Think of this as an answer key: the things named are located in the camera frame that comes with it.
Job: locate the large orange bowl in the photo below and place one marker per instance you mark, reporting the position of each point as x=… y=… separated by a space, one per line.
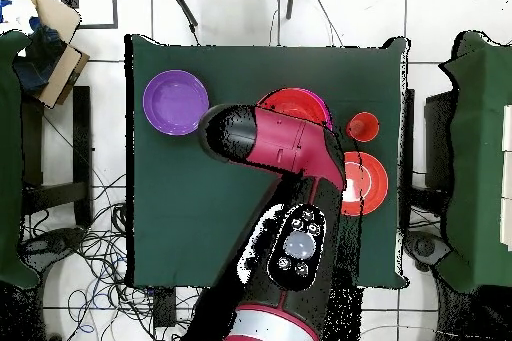
x=372 y=183
x=296 y=103

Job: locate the purple bowl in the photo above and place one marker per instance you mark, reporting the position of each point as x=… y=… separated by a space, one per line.
x=176 y=103

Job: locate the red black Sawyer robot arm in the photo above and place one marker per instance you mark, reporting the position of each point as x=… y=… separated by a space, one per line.
x=288 y=145

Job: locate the stack of white boxes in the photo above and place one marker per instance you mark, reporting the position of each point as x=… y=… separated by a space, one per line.
x=508 y=177

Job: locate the dark green tablecloth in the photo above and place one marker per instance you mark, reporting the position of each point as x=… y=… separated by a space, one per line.
x=192 y=205

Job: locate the orange cup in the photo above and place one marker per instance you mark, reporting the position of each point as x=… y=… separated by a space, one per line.
x=362 y=127

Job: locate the black power adapter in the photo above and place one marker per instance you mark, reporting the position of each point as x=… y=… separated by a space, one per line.
x=164 y=309

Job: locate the black tripod leg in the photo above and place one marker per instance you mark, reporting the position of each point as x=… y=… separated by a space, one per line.
x=290 y=1
x=185 y=7

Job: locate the black bench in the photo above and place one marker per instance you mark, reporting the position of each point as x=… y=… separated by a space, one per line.
x=82 y=137

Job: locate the black side stand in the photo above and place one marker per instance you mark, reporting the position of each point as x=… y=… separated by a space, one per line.
x=438 y=137

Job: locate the cardboard box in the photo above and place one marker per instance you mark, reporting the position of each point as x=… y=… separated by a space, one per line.
x=68 y=69

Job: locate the green covered side table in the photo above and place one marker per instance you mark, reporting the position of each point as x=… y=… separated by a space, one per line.
x=476 y=157
x=8 y=157

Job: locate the dark blue cloth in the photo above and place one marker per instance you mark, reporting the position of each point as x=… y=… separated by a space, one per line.
x=40 y=61

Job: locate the black pedestal leg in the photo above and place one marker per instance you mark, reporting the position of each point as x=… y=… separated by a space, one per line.
x=52 y=243
x=424 y=247

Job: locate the dark floor frame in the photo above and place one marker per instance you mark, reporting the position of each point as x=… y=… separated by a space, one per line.
x=114 y=5

